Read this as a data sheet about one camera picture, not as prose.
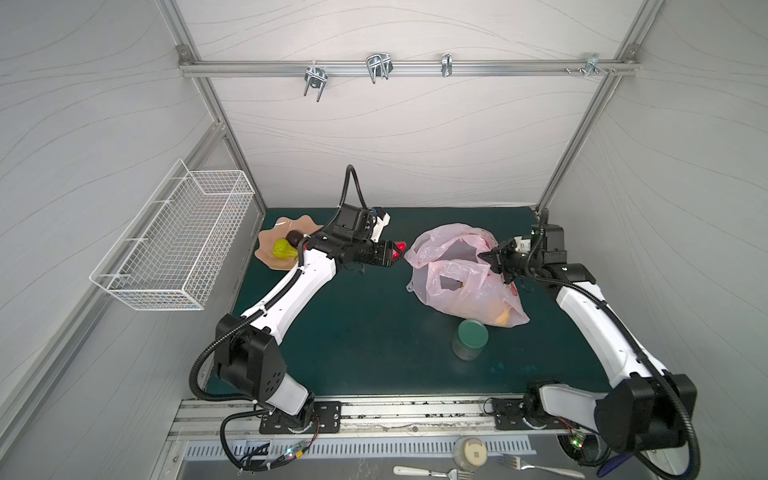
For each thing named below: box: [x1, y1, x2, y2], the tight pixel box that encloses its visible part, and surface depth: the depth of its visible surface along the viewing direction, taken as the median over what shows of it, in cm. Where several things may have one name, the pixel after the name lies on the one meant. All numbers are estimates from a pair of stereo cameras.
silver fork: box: [496, 456, 585, 479], surface depth 69 cm
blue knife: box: [597, 452, 634, 478], surface depth 69 cm
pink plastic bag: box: [404, 223, 530, 328], surface depth 83 cm
